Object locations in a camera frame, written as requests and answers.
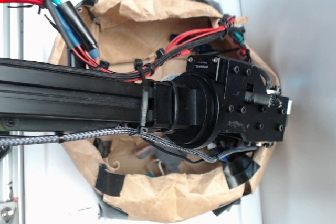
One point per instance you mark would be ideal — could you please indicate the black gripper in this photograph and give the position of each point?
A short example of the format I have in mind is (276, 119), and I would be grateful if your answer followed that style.
(249, 112)

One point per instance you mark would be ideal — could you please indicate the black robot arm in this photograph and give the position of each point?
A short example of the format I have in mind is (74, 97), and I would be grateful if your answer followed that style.
(215, 99)

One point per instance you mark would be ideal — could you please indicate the grey plush toy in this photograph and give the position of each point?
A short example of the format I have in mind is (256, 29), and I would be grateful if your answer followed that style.
(170, 162)

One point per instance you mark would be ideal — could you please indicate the brown paper bag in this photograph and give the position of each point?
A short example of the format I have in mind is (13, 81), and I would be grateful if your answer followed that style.
(128, 180)

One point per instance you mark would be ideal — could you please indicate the aluminium frame rail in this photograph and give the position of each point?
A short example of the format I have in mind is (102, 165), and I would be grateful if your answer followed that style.
(12, 164)

